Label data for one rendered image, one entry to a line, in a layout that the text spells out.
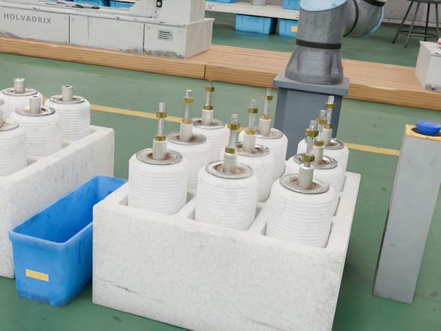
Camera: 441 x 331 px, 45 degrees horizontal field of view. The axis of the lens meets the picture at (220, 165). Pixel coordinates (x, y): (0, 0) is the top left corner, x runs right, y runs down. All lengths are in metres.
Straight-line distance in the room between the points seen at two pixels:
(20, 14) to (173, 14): 0.91
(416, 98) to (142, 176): 2.12
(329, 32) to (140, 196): 0.71
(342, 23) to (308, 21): 0.09
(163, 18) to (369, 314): 2.35
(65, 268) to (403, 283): 0.59
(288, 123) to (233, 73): 1.48
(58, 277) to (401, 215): 0.59
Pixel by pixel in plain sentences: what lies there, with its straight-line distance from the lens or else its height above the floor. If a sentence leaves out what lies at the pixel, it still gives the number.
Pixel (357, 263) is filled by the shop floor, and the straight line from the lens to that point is 1.17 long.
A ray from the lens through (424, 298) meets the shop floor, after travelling 1.10.
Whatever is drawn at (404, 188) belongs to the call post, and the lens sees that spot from 0.98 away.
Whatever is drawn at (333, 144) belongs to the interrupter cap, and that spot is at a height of 0.25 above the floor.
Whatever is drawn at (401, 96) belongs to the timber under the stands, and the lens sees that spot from 2.80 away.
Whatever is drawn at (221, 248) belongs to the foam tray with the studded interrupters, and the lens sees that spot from 0.80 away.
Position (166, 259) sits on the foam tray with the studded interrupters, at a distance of 0.85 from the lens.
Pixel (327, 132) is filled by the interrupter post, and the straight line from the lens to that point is 1.02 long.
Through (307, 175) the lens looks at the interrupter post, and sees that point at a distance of 0.80.
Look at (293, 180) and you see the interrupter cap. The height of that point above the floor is 0.25.
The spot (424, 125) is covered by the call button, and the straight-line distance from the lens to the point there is 0.96.
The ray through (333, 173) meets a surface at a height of 0.25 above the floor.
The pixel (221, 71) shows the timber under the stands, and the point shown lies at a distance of 2.86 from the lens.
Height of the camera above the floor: 0.54
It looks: 20 degrees down
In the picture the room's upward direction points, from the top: 5 degrees clockwise
